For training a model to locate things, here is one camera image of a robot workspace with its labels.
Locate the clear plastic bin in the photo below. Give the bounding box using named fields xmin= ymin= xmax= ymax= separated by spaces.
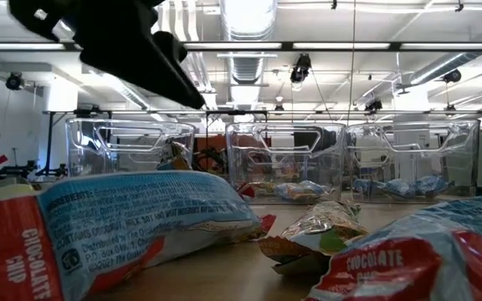
xmin=345 ymin=119 xmax=481 ymax=205
xmin=225 ymin=121 xmax=348 ymax=206
xmin=64 ymin=117 xmax=197 ymax=176

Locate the blue chocolate chip granola bar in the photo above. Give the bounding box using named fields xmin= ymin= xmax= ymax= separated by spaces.
xmin=0 ymin=170 xmax=278 ymax=301
xmin=351 ymin=177 xmax=418 ymax=198
xmin=305 ymin=192 xmax=482 ymax=301
xmin=412 ymin=174 xmax=454 ymax=197

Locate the silver ceiling pipe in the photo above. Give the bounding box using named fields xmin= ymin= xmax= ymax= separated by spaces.
xmin=395 ymin=18 xmax=482 ymax=91

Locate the silver air duct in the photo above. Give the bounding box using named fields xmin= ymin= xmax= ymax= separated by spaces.
xmin=219 ymin=0 xmax=279 ymax=84

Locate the blue brown granola bar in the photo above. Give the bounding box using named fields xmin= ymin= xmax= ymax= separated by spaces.
xmin=273 ymin=179 xmax=335 ymax=202

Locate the thin hanging cord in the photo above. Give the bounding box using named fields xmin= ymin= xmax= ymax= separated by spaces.
xmin=347 ymin=0 xmax=356 ymax=123

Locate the red brown granola bar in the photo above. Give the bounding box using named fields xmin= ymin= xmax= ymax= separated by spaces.
xmin=235 ymin=182 xmax=255 ymax=199

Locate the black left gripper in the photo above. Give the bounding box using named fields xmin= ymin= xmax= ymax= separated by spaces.
xmin=67 ymin=0 xmax=207 ymax=110

